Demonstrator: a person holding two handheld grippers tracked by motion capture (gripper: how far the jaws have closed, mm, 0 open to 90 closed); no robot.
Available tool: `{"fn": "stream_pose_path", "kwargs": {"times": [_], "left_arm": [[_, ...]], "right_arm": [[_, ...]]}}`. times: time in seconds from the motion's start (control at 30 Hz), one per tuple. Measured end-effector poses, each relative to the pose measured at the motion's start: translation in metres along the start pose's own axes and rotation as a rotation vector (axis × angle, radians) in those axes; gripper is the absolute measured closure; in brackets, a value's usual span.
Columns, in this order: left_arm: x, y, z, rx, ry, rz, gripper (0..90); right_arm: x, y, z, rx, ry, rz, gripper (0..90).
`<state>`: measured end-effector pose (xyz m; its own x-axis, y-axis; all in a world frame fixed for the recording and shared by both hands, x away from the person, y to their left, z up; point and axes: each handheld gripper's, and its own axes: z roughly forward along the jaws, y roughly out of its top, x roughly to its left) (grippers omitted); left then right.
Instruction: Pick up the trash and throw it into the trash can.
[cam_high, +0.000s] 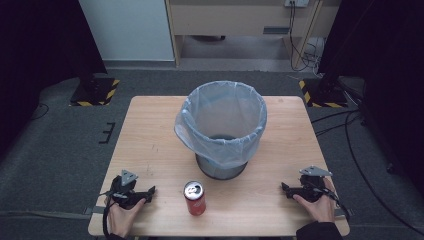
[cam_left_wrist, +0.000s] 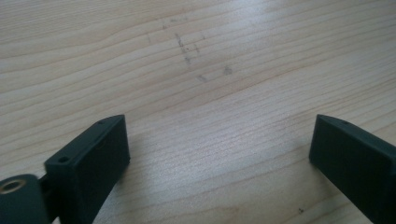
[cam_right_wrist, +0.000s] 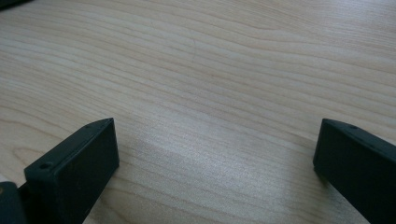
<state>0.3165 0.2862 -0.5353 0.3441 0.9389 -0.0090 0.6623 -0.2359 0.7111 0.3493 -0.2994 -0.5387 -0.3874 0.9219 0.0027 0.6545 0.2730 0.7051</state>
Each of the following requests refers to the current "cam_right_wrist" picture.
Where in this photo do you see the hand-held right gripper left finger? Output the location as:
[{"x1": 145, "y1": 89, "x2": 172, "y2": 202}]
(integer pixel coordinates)
[{"x1": 18, "y1": 117, "x2": 120, "y2": 224}]

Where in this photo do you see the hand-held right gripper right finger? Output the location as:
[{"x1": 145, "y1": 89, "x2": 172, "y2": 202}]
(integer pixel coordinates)
[{"x1": 312, "y1": 118, "x2": 396, "y2": 224}]

